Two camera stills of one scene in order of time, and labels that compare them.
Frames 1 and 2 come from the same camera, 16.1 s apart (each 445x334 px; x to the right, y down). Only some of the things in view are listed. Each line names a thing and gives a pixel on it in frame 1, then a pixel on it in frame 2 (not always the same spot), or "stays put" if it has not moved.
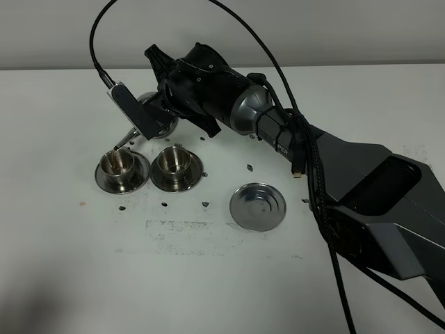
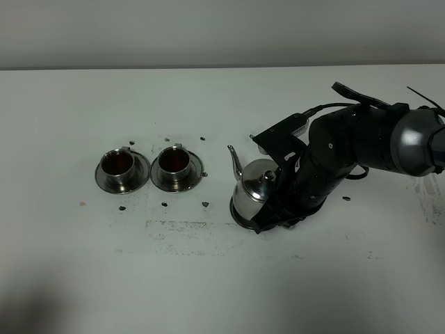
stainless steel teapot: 171,129 -> 256,178
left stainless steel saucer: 141,172 stays put
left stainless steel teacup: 117,167 stays put
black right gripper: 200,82 -> 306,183
